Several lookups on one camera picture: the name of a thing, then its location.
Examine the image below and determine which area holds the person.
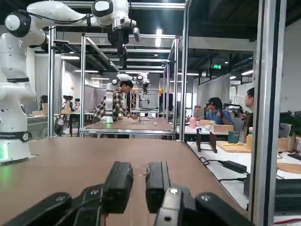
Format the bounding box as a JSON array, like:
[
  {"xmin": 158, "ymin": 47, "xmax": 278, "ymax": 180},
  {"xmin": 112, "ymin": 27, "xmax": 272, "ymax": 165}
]
[
  {"xmin": 239, "ymin": 87, "xmax": 256, "ymax": 128},
  {"xmin": 93, "ymin": 80, "xmax": 140, "ymax": 123},
  {"xmin": 196, "ymin": 97, "xmax": 235, "ymax": 127}
]

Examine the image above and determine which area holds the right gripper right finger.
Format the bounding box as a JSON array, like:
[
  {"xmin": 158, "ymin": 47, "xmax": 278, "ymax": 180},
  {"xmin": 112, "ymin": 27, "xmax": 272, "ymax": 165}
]
[{"xmin": 145, "ymin": 161, "xmax": 254, "ymax": 226}]

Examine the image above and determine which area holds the wooden board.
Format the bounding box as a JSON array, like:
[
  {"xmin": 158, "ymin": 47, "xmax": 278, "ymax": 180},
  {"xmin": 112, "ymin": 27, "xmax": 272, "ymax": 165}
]
[{"xmin": 216, "ymin": 140, "xmax": 252, "ymax": 153}]

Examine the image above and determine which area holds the white side table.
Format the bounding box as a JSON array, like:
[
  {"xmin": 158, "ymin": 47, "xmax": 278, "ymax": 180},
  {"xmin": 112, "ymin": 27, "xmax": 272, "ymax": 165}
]
[{"xmin": 184, "ymin": 126, "xmax": 301, "ymax": 212}]

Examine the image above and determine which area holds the black bookend stand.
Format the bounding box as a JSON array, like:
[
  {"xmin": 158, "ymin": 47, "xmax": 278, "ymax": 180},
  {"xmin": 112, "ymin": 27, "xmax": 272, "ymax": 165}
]
[{"xmin": 196, "ymin": 131, "xmax": 217, "ymax": 153}]

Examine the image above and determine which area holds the aluminium camera mount post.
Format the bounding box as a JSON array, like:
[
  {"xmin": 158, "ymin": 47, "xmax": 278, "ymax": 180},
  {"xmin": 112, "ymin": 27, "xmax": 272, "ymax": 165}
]
[{"xmin": 249, "ymin": 0, "xmax": 286, "ymax": 223}]

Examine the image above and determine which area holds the round cork mat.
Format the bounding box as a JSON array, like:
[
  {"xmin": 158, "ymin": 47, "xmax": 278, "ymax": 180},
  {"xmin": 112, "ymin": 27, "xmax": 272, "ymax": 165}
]
[{"xmin": 277, "ymin": 162, "xmax": 301, "ymax": 175}]

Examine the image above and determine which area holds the aluminium frame post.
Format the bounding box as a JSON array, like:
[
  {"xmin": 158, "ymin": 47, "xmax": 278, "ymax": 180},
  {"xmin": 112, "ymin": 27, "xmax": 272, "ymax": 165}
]
[
  {"xmin": 81, "ymin": 32, "xmax": 87, "ymax": 138},
  {"xmin": 182, "ymin": 0, "xmax": 191, "ymax": 142},
  {"xmin": 48, "ymin": 25, "xmax": 56, "ymax": 138}
]

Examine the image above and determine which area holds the teal box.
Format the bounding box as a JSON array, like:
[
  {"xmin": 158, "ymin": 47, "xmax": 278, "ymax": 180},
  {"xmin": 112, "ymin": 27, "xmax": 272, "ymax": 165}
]
[{"xmin": 228, "ymin": 131, "xmax": 239, "ymax": 144}]

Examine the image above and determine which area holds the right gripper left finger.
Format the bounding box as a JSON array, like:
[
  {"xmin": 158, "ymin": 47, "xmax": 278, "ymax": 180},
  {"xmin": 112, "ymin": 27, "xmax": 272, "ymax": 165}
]
[{"xmin": 0, "ymin": 161, "xmax": 135, "ymax": 226}]

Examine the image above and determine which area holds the clear glass test tube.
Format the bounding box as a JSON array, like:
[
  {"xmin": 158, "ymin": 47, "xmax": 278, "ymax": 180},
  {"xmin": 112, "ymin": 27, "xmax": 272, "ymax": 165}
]
[{"xmin": 132, "ymin": 164, "xmax": 151, "ymax": 178}]

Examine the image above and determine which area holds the small black power adapter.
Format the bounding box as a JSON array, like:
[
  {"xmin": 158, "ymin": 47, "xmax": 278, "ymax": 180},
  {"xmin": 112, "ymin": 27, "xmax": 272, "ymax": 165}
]
[{"xmin": 217, "ymin": 160, "xmax": 247, "ymax": 174}]

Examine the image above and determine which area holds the wooden box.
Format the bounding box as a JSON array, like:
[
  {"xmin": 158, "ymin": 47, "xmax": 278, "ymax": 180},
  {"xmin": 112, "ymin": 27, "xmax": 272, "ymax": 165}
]
[{"xmin": 211, "ymin": 124, "xmax": 235, "ymax": 135}]

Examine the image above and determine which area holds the background brown table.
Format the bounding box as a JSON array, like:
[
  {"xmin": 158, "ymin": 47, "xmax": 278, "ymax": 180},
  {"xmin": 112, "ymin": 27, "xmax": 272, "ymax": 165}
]
[{"xmin": 79, "ymin": 117, "xmax": 177, "ymax": 139}]

